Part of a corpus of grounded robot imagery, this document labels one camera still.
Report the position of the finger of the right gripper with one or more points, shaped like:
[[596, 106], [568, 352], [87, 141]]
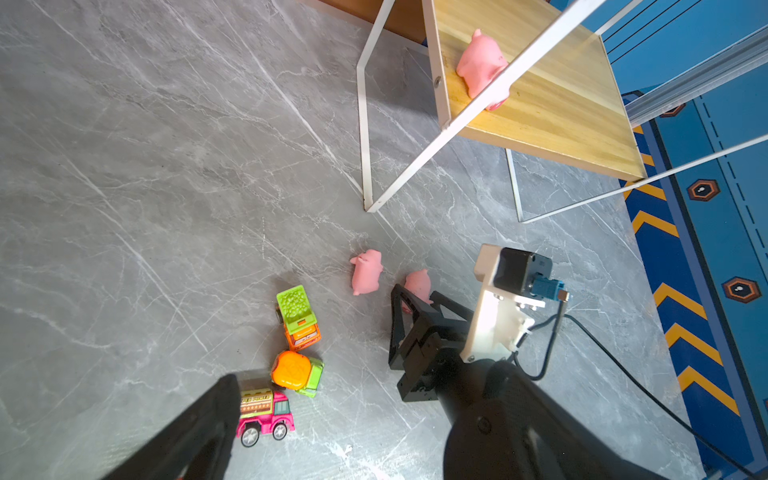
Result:
[[440, 302], [401, 343]]

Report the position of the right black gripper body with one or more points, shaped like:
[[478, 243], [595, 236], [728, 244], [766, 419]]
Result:
[[434, 369]]

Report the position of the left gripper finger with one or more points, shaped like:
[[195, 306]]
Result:
[[195, 445]]

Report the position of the pink pig toy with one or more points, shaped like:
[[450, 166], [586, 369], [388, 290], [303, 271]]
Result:
[[367, 270], [419, 284], [481, 62]]

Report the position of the white frame wooden shelf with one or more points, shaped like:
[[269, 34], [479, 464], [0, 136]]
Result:
[[557, 99]]

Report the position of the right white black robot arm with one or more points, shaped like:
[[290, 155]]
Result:
[[503, 426]]

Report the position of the pink toy truck left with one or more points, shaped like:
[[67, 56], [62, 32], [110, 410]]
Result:
[[264, 412]]

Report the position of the green orange dump truck toy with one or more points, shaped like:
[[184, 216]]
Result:
[[298, 319]]

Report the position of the orange green mixer truck toy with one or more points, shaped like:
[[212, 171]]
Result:
[[296, 372]]

